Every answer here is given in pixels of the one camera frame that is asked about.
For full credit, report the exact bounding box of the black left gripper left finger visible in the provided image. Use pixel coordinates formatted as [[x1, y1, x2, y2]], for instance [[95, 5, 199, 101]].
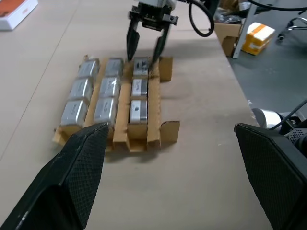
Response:
[[0, 122, 110, 230]]

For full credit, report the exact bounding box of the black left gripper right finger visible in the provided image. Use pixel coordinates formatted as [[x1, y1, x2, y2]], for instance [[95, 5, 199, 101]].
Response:
[[234, 122, 307, 230]]

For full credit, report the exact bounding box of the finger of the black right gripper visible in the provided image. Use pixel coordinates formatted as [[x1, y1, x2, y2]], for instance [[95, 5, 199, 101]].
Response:
[[151, 23, 173, 66], [126, 18, 142, 62]]

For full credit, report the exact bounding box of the silver block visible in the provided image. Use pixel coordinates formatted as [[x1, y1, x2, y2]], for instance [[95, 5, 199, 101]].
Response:
[[132, 57, 149, 77], [129, 99, 148, 124]]

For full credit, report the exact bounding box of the open brown cardboard box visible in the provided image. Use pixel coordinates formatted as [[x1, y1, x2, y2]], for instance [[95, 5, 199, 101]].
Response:
[[214, 21, 243, 58]]

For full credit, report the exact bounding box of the wooden slotted rack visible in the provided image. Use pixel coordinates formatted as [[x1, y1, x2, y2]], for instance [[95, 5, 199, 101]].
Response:
[[52, 54, 180, 154]]

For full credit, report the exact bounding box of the white and orange phone box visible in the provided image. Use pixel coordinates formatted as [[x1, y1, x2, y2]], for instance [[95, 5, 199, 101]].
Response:
[[0, 0, 39, 31]]

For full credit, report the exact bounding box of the black vented robot housing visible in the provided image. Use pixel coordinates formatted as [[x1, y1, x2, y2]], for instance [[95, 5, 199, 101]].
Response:
[[279, 118, 307, 159]]

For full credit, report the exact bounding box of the silver robot body cylinder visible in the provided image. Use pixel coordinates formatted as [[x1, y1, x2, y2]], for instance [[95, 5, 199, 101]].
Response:
[[251, 107, 287, 132]]

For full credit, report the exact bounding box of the black bag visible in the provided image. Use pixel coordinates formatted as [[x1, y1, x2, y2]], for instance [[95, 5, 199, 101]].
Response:
[[213, 11, 246, 24]]

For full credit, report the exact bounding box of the grey metal desk leg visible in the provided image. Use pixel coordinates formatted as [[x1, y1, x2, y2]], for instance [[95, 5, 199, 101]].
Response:
[[232, 4, 259, 59]]

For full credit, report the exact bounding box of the white parcel with yellow tape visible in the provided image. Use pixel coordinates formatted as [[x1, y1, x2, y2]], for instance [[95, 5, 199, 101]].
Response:
[[241, 22, 276, 56]]

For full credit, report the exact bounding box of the black office chair base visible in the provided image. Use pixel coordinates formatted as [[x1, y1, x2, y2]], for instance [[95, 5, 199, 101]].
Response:
[[277, 16, 307, 44]]

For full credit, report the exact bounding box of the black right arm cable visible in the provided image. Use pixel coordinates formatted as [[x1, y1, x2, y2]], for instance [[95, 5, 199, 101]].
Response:
[[188, 0, 215, 38]]

